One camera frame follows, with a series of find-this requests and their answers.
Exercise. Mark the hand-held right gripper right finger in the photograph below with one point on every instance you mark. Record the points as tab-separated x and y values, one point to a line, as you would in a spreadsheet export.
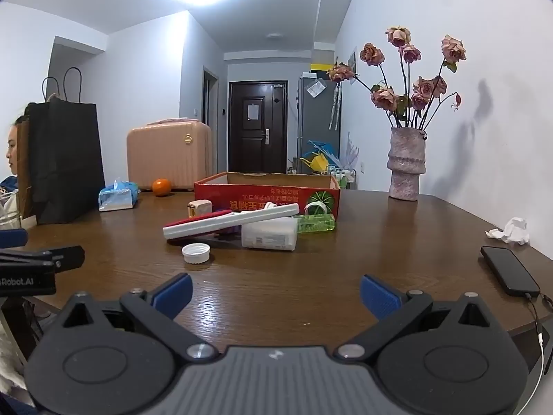
380	296

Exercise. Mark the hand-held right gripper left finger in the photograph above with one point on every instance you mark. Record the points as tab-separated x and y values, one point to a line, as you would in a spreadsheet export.
175	294

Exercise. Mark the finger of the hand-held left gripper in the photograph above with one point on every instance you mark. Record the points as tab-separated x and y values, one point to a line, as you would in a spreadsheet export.
43	257
13	238

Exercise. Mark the white ribbed bottle cap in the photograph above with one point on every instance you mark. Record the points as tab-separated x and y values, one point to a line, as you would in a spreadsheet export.
196	254

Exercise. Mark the white power adapter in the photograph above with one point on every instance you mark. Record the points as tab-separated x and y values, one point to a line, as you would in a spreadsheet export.
201	208

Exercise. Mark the white plastic box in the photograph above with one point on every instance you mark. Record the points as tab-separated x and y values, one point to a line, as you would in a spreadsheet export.
270	235

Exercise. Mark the red cardboard box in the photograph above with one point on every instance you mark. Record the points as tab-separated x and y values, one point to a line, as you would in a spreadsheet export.
259	192

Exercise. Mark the clear container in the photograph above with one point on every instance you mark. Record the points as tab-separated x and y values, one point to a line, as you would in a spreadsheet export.
9	212

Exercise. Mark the long maroon case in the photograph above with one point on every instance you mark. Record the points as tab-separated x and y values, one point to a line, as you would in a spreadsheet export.
194	220

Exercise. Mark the person's face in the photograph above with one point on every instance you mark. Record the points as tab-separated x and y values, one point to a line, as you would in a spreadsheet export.
13	147

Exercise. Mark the black paper bag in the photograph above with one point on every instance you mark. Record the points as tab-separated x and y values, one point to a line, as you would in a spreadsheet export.
65	160

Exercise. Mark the blue tissue pack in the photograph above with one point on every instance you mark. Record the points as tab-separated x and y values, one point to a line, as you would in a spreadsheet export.
116	196

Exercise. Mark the green transparent bottle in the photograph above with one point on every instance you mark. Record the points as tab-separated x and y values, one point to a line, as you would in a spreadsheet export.
317	224

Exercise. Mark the orange fruit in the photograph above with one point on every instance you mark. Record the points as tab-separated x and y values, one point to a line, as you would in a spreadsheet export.
161	187

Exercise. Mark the storage cart with bottles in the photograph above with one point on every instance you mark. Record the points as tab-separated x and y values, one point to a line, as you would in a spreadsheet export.
343	177

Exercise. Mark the black smartphone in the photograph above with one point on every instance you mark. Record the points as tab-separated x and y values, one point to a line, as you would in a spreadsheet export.
510	270

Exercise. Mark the pink textured vase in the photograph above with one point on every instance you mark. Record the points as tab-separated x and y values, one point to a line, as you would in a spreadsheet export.
406	164

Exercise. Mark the pink suitcase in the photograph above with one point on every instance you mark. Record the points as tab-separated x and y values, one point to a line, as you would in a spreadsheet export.
168	155

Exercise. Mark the yellow watering can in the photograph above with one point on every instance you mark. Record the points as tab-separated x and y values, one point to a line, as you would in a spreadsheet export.
317	163

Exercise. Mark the crumpled white tissue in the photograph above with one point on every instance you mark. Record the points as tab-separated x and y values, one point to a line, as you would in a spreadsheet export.
512	231

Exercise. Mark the blue plastic item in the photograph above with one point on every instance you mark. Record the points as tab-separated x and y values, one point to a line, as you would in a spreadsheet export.
322	146

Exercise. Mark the dark brown entrance door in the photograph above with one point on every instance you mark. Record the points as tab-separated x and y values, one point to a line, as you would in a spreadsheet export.
257	138

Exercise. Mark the grey refrigerator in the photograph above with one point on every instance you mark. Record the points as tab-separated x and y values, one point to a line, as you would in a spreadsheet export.
315	125

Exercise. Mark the hanging folded umbrella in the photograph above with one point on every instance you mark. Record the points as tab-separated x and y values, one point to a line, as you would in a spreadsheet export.
335	108

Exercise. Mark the side room door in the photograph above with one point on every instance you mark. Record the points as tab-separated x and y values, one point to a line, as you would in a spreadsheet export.
211	99

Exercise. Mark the dried pink roses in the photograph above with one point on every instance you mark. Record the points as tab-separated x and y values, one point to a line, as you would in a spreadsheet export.
384	97

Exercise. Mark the paper sheet on refrigerator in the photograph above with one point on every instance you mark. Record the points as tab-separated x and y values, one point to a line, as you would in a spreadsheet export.
315	89

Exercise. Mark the yellow box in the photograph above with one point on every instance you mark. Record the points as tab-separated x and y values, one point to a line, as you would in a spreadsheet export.
322	69

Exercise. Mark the wall poster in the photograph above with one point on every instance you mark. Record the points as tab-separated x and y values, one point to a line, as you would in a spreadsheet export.
353	62

